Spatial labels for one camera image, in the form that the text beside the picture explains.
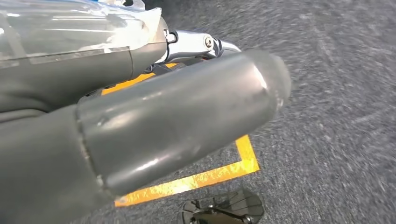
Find yellow floor tape square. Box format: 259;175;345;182
101;63;261;208

